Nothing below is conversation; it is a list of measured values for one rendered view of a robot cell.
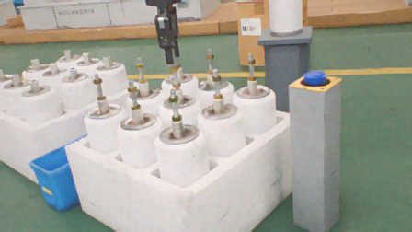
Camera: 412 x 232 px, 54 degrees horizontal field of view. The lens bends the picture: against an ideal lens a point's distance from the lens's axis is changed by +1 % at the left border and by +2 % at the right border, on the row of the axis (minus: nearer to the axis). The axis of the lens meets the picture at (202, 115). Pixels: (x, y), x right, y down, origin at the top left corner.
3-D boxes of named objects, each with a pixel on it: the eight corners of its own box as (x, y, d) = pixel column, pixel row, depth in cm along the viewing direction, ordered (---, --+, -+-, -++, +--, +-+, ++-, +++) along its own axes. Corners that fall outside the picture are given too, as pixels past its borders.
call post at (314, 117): (309, 207, 90) (307, 75, 78) (339, 218, 86) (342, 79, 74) (292, 225, 86) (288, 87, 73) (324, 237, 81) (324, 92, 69)
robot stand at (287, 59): (268, 116, 138) (264, 29, 126) (314, 116, 133) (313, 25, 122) (263, 135, 125) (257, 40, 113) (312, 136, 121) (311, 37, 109)
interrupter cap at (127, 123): (121, 134, 78) (120, 132, 78) (119, 121, 85) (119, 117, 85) (160, 126, 79) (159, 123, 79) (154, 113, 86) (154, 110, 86)
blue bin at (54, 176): (130, 152, 125) (122, 117, 120) (154, 161, 118) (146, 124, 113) (40, 202, 105) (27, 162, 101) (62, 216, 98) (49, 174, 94)
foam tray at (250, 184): (189, 145, 125) (182, 90, 118) (303, 181, 100) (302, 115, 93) (82, 211, 99) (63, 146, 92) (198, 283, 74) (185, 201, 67)
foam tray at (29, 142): (92, 112, 160) (81, 69, 153) (156, 134, 135) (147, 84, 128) (-9, 155, 135) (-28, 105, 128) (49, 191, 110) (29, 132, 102)
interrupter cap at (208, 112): (197, 121, 80) (197, 118, 80) (206, 106, 87) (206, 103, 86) (234, 121, 78) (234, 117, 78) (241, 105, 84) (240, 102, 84)
